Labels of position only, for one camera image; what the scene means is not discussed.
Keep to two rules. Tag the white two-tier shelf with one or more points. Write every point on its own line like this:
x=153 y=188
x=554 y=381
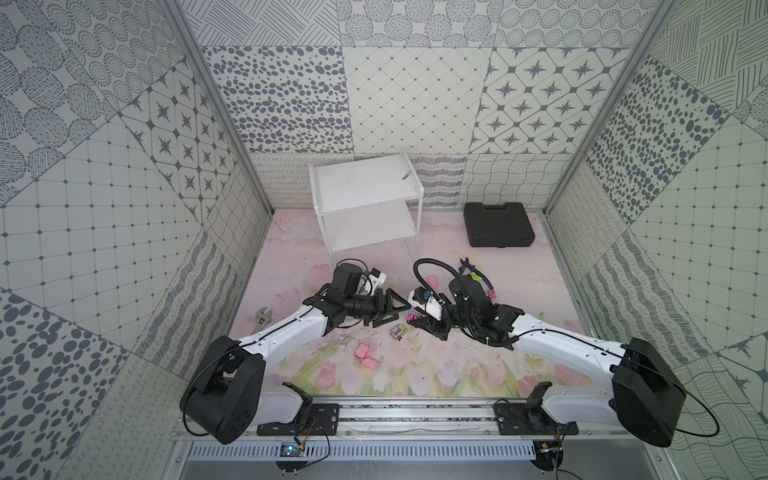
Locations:
x=367 y=202

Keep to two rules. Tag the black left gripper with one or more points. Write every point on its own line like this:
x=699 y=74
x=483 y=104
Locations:
x=379 y=303

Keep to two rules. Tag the orange handled adjustable wrench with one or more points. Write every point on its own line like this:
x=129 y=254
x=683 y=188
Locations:
x=263 y=318

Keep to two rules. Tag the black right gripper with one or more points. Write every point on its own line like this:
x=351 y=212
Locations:
x=431 y=325

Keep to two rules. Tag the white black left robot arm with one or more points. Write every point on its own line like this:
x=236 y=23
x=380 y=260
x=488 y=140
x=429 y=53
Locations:
x=227 y=393

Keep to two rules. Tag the black plastic tool case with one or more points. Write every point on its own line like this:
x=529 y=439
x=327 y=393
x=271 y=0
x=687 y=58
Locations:
x=499 y=226

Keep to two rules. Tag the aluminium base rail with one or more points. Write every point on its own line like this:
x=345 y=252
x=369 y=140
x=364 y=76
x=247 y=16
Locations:
x=381 y=429

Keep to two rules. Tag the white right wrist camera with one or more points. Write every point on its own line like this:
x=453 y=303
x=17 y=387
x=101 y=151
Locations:
x=433 y=309

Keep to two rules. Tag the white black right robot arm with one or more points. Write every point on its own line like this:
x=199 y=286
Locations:
x=633 y=385

